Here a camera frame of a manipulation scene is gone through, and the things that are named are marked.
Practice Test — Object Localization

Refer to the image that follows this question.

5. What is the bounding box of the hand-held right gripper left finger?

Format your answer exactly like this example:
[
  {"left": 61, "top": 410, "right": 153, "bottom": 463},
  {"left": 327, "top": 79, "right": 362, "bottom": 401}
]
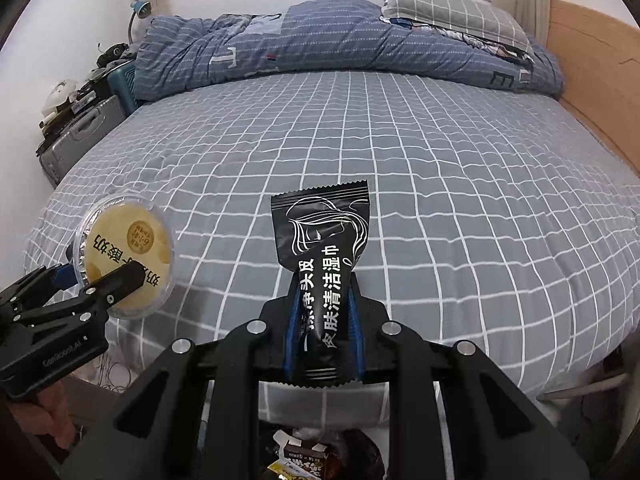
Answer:
[{"left": 50, "top": 280, "right": 301, "bottom": 480}]

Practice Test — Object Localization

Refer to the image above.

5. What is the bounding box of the teal suitcase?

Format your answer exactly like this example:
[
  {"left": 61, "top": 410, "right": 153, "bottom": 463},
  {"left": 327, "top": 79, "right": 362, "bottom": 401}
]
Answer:
[{"left": 110, "top": 62, "right": 138, "bottom": 116}]

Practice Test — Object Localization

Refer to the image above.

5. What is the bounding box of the person's left hand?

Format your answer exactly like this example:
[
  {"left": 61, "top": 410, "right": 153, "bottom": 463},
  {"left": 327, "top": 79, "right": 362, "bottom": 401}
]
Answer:
[{"left": 7, "top": 375, "right": 73, "bottom": 443}]

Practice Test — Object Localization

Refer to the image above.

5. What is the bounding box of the grey suitcase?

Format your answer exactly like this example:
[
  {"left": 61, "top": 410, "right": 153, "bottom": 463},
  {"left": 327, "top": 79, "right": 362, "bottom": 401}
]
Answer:
[{"left": 36, "top": 95, "right": 126, "bottom": 190}]

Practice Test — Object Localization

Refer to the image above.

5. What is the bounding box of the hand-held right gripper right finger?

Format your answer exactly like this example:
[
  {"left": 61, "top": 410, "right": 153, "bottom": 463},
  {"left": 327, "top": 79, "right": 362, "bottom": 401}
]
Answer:
[{"left": 347, "top": 282, "right": 588, "bottom": 480}]

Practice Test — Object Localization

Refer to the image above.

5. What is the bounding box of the black case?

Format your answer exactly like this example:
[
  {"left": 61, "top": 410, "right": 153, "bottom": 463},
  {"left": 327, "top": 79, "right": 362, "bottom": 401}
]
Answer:
[{"left": 70, "top": 77, "right": 118, "bottom": 113}]

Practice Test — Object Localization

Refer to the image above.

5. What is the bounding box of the dark gadget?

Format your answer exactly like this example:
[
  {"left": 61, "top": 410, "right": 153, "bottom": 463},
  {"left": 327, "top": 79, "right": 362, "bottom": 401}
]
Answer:
[{"left": 96, "top": 42, "right": 132, "bottom": 68}]

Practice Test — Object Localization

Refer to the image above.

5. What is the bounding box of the printed pillow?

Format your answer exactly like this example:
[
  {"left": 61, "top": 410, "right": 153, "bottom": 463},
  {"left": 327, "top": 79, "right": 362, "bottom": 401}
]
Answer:
[{"left": 387, "top": 17, "right": 533, "bottom": 66}]

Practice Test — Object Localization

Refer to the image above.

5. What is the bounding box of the blue desk lamp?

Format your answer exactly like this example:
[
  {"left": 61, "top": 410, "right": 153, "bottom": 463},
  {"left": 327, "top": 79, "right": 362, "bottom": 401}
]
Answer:
[{"left": 126, "top": 0, "right": 153, "bottom": 53}]

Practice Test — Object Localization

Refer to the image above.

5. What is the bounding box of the blue striped quilt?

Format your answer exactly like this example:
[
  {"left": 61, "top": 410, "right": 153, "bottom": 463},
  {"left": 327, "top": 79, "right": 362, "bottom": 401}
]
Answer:
[{"left": 132, "top": 0, "right": 566, "bottom": 102}]

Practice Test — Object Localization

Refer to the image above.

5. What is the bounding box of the black wet wipe packet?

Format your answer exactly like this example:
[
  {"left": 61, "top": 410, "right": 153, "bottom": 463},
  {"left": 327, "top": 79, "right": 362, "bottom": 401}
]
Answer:
[{"left": 270, "top": 177, "right": 373, "bottom": 388}]

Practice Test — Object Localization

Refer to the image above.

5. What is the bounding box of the grey checked pillow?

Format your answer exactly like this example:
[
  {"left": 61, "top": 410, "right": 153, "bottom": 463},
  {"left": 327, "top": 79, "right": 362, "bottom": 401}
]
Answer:
[{"left": 381, "top": 0, "right": 532, "bottom": 56}]

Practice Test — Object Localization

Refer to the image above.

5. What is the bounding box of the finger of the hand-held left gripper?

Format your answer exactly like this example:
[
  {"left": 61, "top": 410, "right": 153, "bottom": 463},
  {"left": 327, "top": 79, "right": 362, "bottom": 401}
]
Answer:
[
  {"left": 0, "top": 262, "right": 77, "bottom": 313},
  {"left": 15, "top": 261, "right": 147, "bottom": 329}
]

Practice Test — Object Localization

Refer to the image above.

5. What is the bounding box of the brown snack box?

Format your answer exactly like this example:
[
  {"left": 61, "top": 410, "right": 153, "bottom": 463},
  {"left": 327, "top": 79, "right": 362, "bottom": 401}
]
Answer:
[{"left": 277, "top": 442, "right": 333, "bottom": 480}]

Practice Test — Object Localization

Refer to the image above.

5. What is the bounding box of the white small fan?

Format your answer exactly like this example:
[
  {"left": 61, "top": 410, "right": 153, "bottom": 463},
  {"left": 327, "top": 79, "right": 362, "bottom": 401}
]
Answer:
[{"left": 41, "top": 79, "right": 81, "bottom": 123}]

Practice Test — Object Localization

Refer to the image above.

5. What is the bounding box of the yellow yogurt cup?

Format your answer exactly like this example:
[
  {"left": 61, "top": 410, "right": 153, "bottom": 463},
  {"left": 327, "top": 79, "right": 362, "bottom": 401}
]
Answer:
[{"left": 72, "top": 195, "right": 176, "bottom": 320}]

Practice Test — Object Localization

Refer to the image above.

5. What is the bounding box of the wooden bed frame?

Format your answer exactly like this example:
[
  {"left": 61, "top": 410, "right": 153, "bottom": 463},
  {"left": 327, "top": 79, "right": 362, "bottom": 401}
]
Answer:
[{"left": 547, "top": 0, "right": 640, "bottom": 176}]

